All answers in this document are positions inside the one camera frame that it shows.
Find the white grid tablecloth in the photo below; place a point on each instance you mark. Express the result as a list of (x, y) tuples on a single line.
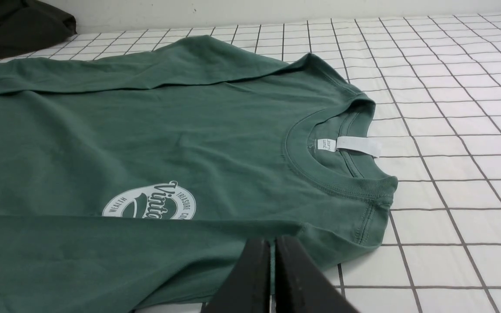
[(437, 84)]

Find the dark olive shirt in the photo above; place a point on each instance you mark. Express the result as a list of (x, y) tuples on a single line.
[(32, 25)]

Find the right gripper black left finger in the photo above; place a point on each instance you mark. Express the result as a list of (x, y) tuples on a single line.
[(247, 288)]

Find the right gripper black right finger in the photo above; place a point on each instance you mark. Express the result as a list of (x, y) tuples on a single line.
[(300, 287)]

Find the green long sleeve shirt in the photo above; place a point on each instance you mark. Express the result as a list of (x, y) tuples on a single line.
[(135, 180)]

